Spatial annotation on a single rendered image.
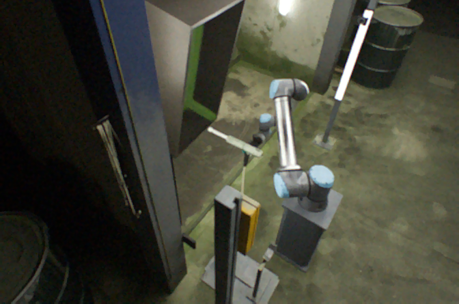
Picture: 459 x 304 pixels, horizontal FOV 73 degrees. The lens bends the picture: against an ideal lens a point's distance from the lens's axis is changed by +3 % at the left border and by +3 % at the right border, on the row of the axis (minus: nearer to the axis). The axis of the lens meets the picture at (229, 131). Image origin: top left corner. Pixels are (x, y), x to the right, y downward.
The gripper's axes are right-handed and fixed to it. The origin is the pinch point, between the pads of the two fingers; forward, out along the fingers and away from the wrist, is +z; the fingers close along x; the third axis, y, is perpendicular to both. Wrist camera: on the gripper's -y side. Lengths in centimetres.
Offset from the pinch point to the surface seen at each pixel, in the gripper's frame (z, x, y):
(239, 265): 86, -41, -9
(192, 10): 24, 39, -100
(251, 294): 95, -52, -9
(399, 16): -265, -53, -58
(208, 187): 2, 28, 59
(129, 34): 101, 7, -117
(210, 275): 98, -31, -7
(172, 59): 34, 45, -73
